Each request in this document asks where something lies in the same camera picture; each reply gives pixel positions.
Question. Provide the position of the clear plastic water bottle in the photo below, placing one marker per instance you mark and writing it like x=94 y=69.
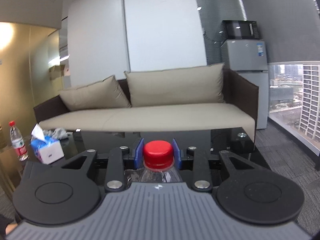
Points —
x=162 y=176

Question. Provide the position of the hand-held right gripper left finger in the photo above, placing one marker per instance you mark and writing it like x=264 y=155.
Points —
x=139 y=155

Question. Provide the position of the glass window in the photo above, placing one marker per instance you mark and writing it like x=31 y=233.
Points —
x=295 y=97

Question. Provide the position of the beige brown sofa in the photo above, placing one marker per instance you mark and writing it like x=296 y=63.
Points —
x=150 y=116

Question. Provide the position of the cardboard box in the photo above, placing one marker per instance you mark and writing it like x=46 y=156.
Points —
x=58 y=72

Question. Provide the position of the red bottle cap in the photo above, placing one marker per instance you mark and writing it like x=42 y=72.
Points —
x=158 y=155

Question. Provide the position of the grey refrigerator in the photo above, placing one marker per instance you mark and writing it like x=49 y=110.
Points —
x=246 y=62

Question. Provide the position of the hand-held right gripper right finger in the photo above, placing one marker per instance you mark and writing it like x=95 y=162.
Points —
x=176 y=155

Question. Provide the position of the blue white tissue box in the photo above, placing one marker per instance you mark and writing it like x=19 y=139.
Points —
x=48 y=152

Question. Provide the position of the small beige sofa cushion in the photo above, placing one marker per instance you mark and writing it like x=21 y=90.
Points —
x=95 y=96

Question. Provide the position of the black microwave oven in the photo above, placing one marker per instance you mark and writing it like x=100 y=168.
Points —
x=241 y=29

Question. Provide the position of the large beige sofa cushion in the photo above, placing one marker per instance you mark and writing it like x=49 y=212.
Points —
x=175 y=86

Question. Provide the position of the crumpled grey cloth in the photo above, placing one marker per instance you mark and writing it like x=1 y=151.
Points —
x=59 y=133

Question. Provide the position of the red label water bottle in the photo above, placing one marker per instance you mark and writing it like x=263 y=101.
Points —
x=18 y=142

